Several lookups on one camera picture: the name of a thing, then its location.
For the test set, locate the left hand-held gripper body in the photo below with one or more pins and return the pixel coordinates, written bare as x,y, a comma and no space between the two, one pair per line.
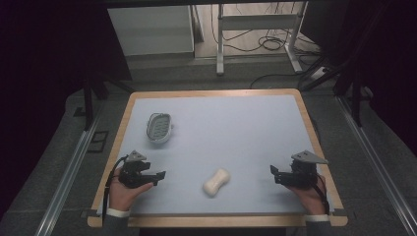
132,173

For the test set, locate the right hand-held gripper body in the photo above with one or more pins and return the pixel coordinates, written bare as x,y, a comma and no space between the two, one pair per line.
303,172

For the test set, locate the person's left hand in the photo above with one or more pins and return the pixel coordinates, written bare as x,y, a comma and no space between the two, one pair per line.
123,196

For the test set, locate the person's right hand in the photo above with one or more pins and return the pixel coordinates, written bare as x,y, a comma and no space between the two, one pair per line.
309,200

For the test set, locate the grey oval soap dish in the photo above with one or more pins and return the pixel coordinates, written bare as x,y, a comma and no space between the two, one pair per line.
159,128

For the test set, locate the pale blue table mat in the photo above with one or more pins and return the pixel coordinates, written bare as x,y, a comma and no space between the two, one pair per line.
229,137

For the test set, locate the white soap bar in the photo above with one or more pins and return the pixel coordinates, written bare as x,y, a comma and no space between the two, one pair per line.
216,182

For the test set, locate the wooden table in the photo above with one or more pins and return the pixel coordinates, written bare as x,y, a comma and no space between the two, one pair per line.
213,221

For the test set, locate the black metal stand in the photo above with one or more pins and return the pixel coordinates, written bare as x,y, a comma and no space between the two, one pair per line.
88,105
355,98

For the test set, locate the white power strip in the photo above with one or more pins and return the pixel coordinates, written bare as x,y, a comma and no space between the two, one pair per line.
318,73

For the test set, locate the dark curtain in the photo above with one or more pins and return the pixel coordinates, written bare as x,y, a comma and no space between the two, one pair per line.
49,65
383,65

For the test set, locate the white cabinet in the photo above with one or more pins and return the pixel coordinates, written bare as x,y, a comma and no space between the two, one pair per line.
150,29

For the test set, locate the aluminium floor rail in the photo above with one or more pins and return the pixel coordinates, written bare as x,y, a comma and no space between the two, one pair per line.
65,183
377,164

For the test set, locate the white metal desk frame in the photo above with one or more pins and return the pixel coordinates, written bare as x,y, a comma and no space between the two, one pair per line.
255,22

